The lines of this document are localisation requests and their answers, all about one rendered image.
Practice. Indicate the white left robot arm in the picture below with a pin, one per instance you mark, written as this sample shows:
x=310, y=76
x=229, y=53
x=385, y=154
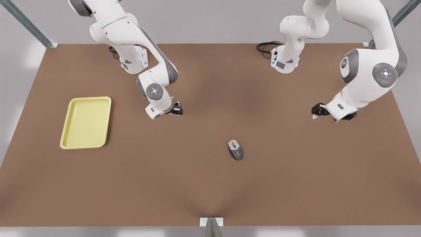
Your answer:
x=368, y=65

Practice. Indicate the yellow rectangular tray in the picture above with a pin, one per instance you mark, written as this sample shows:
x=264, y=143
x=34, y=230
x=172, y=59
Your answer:
x=86, y=122

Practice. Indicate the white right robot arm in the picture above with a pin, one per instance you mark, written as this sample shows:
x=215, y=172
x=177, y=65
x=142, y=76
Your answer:
x=121, y=33

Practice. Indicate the grey computer mouse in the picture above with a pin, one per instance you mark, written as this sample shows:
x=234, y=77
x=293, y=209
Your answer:
x=235, y=150

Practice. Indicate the silver frame post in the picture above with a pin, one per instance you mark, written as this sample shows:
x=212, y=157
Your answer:
x=26, y=23
x=211, y=227
x=391, y=23

